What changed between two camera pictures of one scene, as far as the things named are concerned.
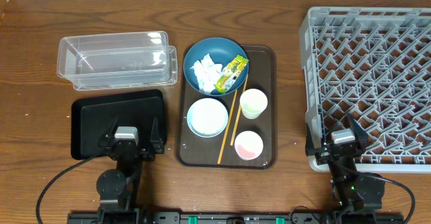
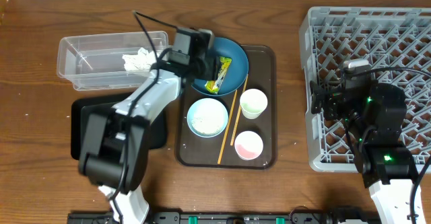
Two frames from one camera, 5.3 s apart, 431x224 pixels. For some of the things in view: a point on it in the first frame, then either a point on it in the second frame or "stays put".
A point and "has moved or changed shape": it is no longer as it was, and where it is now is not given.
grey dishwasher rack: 374,63 stays put
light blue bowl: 207,118 stays put
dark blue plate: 222,51 stays put
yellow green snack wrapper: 230,73 → 213,86
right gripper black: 324,153 → 333,96
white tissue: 207,71 has moved or changed shape
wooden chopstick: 227,127 stays put
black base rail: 235,217 stays put
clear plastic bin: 118,60 stays put
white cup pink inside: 248,145 stays put
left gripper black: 154,146 → 211,70
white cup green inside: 253,102 stays put
